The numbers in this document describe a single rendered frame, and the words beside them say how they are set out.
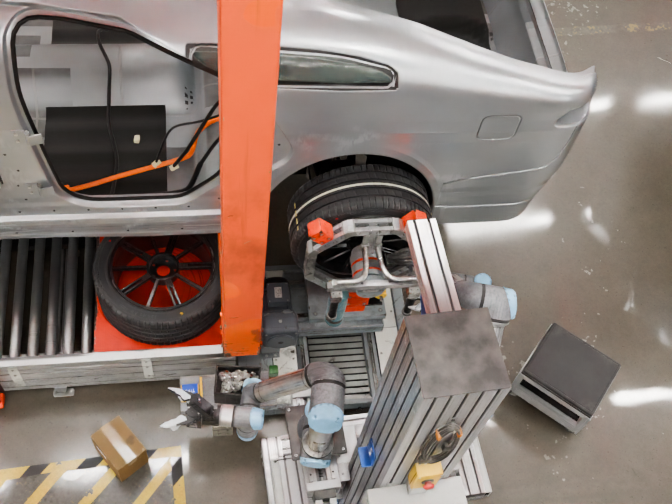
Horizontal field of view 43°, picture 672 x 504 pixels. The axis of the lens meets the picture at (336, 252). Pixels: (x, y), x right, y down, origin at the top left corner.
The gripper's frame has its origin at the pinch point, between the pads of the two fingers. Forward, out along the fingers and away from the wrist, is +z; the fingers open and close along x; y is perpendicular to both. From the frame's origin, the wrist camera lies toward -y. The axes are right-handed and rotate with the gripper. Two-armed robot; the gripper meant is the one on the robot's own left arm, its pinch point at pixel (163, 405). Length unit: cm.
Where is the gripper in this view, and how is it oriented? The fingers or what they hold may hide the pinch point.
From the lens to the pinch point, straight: 311.8
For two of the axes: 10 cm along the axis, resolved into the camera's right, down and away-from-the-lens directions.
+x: 0.6, -7.7, 6.4
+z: -9.9, -1.2, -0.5
